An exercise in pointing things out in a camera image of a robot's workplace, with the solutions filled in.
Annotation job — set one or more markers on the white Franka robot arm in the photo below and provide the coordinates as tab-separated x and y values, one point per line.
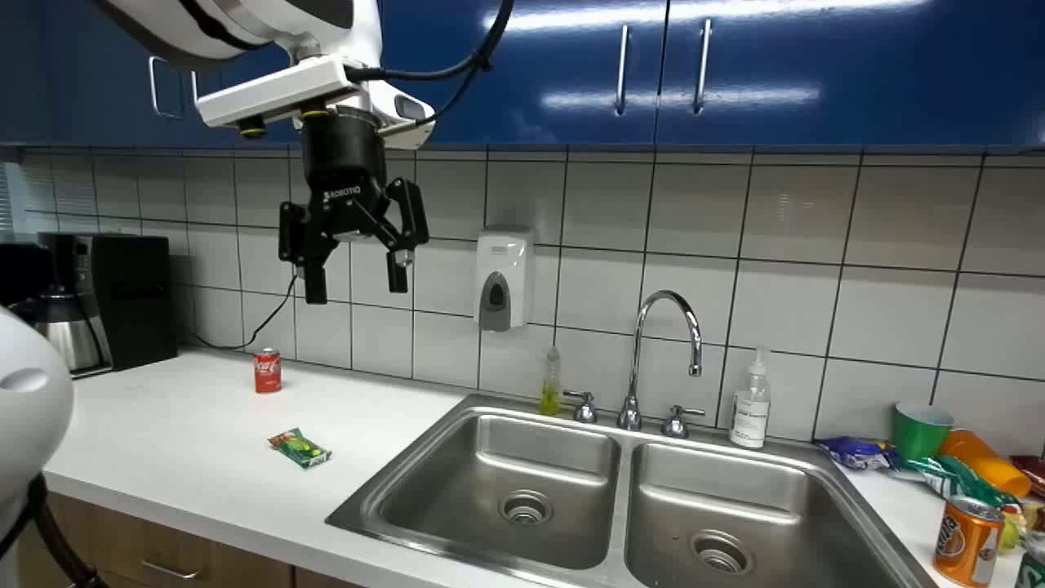
215	20

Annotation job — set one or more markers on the red soda can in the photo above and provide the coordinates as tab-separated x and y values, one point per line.
268	375

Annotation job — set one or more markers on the green soda can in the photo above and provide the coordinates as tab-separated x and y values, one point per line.
1032	560

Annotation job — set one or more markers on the steel sink drain strainer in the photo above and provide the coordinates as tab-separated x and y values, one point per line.
720	553
525	508

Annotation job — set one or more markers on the yellow-green dish soap bottle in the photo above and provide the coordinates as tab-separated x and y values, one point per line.
554	392

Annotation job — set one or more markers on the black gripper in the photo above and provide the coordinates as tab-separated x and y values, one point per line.
344	157

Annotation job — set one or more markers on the white wall soap dispenser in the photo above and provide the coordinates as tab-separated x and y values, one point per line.
502	274

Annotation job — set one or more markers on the steel coffee carafe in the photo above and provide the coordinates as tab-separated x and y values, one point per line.
67	331

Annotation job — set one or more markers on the orange snack bag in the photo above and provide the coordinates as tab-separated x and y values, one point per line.
984	461

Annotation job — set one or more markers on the green and white packet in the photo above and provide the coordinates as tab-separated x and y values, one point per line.
949	477

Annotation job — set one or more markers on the green plastic cup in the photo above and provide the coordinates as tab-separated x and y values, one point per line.
919	429

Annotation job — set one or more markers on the dark red packet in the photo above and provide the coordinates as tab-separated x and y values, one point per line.
1032	477

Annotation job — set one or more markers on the clear pump soap bottle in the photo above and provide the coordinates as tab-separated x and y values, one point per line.
747	414

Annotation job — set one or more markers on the stainless steel double sink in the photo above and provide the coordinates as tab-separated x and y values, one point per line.
565	512

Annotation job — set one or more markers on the wooden drawer front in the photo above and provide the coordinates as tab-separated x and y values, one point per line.
119	540

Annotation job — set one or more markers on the blue snack packet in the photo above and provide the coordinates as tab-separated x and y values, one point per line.
853	452

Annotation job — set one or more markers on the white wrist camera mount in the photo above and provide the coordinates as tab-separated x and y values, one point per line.
281	94

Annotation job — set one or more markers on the orange soda can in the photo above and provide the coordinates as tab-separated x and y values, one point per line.
963	540

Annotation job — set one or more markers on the black coffee maker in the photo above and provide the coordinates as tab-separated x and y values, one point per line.
130	295

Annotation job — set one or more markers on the green granola bar packet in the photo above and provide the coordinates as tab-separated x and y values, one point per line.
298	448

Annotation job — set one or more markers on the chrome gooseneck faucet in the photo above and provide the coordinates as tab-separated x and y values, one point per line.
634	361

